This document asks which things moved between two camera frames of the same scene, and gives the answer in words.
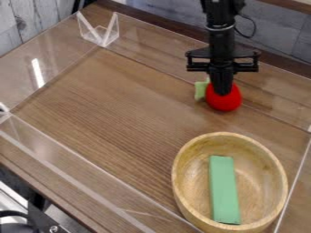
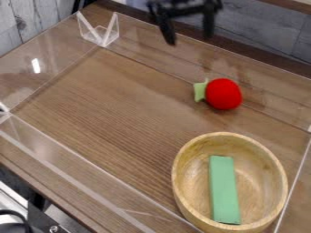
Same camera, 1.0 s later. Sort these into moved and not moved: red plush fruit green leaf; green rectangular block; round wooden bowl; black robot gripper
Moved: black robot gripper
Not moved: round wooden bowl; green rectangular block; red plush fruit green leaf
